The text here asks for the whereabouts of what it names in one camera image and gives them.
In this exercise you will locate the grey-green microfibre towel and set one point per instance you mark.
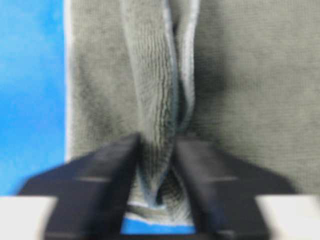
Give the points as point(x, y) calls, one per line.
point(242, 74)

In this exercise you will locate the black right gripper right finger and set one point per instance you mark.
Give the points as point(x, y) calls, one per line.
point(231, 199)

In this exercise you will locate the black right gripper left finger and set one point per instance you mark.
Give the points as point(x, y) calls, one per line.
point(85, 199)

